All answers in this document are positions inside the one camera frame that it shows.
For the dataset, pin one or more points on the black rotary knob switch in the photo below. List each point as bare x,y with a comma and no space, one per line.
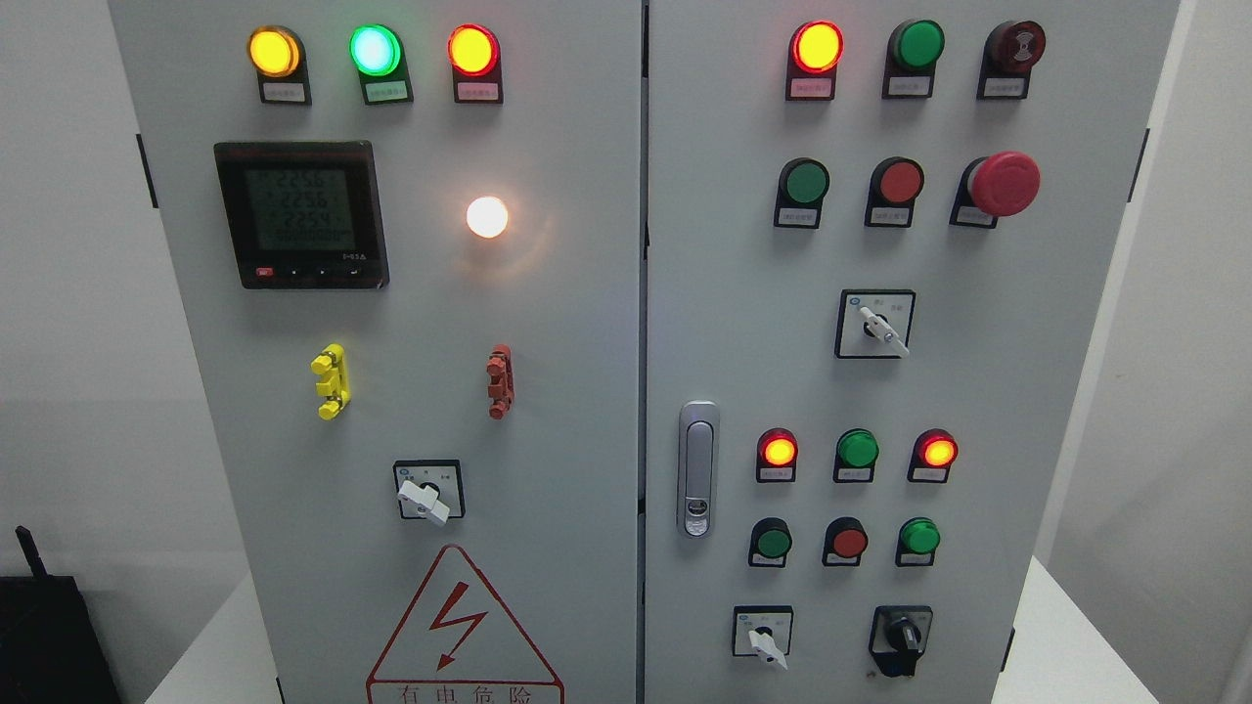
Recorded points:
899,638

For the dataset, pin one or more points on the grey electrical control cabinet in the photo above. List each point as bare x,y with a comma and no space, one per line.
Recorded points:
639,148

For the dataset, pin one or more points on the silver cabinet door latch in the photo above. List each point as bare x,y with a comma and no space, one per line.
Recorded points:
696,467

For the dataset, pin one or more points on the red terminal connector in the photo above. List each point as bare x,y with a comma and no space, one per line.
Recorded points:
500,387

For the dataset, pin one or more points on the lit red lamp lower left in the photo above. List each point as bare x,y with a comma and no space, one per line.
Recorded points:
776,457

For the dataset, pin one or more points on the lit red lamp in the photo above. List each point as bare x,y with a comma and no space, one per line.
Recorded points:
814,53
776,457
932,457

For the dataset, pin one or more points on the glowing white indicator lamp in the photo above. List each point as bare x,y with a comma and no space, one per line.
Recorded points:
487,217

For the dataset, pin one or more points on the green push button lower left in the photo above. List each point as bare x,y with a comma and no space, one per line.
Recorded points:
769,544

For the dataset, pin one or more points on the green push button upper row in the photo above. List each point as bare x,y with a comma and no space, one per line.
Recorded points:
802,186

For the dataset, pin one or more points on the green lamp lower middle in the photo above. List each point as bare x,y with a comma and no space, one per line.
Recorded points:
855,457

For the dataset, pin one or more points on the red push button lower middle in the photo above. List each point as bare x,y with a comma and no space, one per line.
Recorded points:
845,543

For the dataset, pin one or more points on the yellow terminal connector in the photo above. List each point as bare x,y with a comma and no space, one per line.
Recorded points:
330,365

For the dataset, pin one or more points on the red push button upper row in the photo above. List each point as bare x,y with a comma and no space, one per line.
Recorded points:
895,185

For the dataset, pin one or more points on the lit red lamp lower right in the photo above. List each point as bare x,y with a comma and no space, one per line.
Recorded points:
932,457

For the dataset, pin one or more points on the orange-red indicator lamp left door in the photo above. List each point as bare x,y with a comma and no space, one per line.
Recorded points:
476,65

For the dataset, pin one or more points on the red lightning warning sticker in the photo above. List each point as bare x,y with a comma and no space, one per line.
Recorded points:
458,642

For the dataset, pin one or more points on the green push button lower right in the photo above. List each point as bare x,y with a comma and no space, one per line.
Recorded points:
917,542

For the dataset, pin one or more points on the black digital power meter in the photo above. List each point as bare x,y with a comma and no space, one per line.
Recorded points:
304,214

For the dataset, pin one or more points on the lit red lamp top right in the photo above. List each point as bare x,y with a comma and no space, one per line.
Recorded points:
814,53

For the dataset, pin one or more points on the lit green indicator lamp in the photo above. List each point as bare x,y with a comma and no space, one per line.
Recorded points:
378,54

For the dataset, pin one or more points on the red emergency stop mushroom button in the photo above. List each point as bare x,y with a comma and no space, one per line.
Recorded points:
993,187

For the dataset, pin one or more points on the green lamp top right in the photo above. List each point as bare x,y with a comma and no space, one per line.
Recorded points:
914,48

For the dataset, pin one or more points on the yellow indicator lamp top left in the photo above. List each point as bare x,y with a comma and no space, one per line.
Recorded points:
280,62

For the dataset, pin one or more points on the dark red buzzer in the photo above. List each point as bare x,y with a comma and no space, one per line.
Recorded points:
1010,53

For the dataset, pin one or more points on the black device with antenna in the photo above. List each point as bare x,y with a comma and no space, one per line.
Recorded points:
50,652

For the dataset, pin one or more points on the white selector switch left door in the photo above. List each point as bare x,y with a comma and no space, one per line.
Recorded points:
431,490

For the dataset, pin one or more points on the white selector switch upper right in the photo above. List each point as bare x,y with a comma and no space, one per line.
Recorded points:
874,323

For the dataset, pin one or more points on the white selector switch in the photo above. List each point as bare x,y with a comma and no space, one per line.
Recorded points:
763,632
874,323

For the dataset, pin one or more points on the white selector switch bottom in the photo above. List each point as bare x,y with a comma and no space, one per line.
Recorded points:
763,632

